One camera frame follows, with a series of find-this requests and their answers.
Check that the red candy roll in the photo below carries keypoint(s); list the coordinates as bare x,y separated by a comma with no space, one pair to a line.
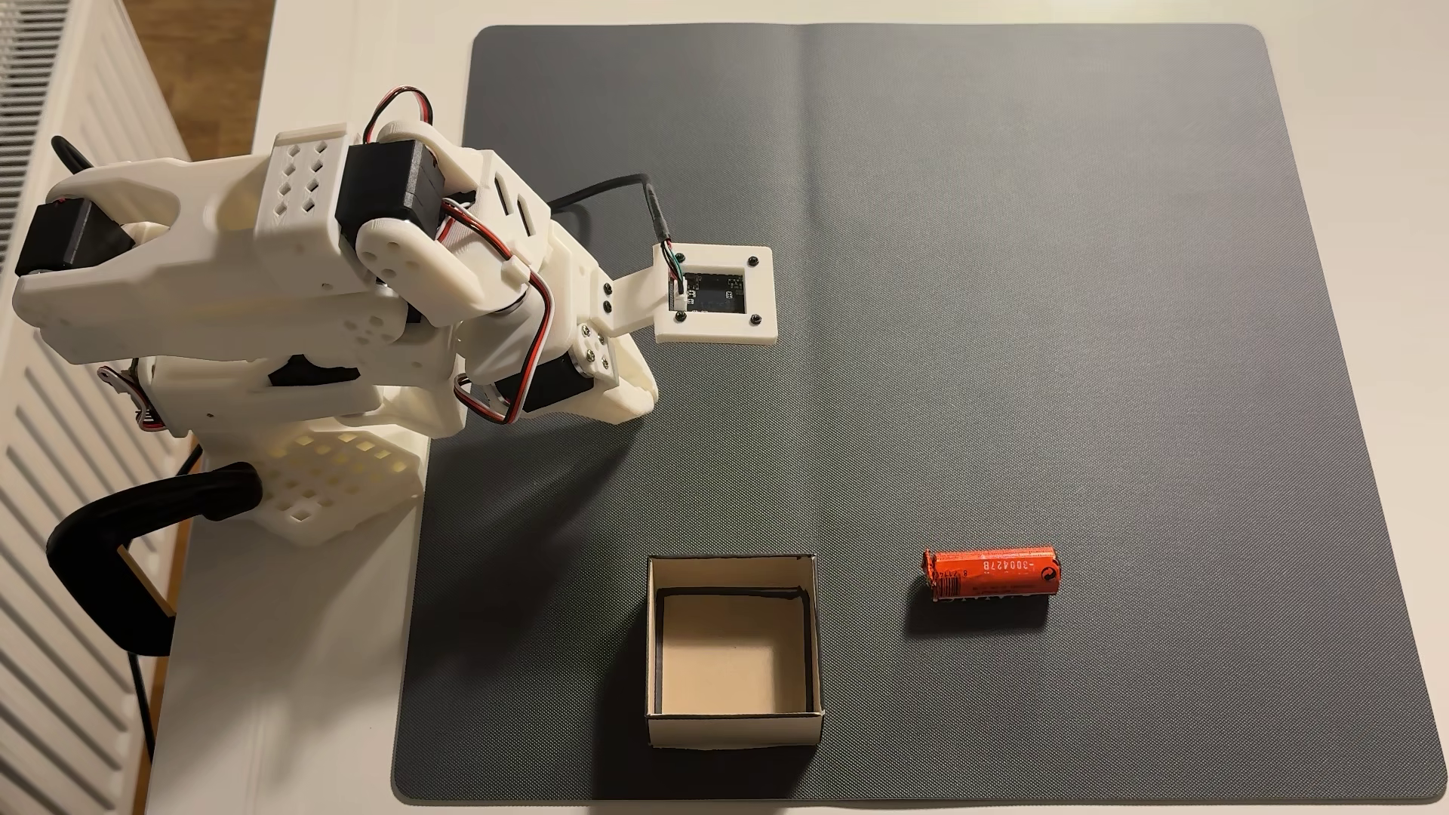
992,573

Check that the small open cardboard box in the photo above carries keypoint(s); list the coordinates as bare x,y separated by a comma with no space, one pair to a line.
734,654

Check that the grey textured mat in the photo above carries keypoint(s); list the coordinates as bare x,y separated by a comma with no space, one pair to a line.
1019,340

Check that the black table clamp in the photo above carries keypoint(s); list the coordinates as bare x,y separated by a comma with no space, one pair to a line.
102,543

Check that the white radiator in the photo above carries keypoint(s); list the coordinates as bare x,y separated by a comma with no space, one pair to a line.
45,634

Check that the white square camera module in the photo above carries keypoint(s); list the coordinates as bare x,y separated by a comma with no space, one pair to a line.
717,294

